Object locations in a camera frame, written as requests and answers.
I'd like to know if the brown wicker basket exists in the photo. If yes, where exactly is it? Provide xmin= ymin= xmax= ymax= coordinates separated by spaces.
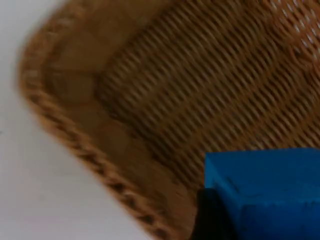
xmin=16 ymin=0 xmax=320 ymax=240

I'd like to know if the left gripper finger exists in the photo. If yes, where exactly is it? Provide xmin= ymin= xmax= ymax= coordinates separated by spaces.
xmin=190 ymin=187 xmax=244 ymax=240

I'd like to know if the blue cube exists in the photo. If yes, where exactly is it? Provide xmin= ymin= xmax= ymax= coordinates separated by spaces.
xmin=204 ymin=147 xmax=320 ymax=240

